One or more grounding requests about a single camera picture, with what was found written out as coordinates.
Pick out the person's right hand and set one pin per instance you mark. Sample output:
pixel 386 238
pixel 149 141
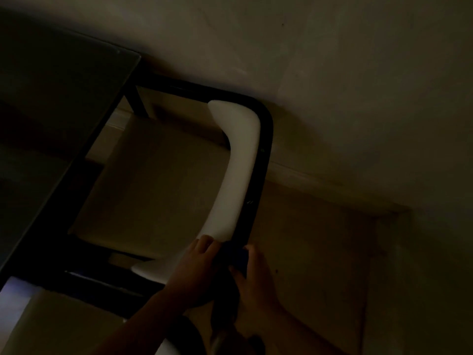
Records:
pixel 258 288

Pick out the pale chair seat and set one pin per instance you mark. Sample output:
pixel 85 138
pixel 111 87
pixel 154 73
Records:
pixel 44 321

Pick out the person's left forearm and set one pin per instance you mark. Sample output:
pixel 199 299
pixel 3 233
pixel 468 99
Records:
pixel 144 325

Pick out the person's left hand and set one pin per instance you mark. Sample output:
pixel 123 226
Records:
pixel 192 273

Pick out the black chair frame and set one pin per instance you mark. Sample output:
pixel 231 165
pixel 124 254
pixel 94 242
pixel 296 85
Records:
pixel 264 144

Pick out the dark cleaning cloth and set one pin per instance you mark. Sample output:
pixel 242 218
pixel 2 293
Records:
pixel 226 292

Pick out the glass table with black frame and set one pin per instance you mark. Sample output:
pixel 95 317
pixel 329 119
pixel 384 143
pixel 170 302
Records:
pixel 48 125

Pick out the white chair armrest pad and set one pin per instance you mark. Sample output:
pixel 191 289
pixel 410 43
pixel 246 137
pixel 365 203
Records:
pixel 236 162

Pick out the person's right forearm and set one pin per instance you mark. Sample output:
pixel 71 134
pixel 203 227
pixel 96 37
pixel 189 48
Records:
pixel 295 336

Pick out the person's left fingers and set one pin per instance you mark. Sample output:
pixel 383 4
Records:
pixel 206 244

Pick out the person's right thumb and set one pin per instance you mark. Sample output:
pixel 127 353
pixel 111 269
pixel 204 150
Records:
pixel 235 279

